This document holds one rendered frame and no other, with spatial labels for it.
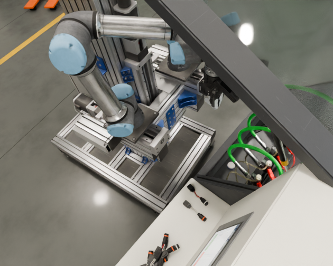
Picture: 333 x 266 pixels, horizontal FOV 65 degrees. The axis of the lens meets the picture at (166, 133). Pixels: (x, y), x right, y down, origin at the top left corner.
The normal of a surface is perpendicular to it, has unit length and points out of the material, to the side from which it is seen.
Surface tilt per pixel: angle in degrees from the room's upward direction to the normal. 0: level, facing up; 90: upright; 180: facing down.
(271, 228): 0
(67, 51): 84
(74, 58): 83
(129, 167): 0
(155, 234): 0
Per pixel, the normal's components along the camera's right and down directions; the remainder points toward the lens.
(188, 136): -0.11, -0.56
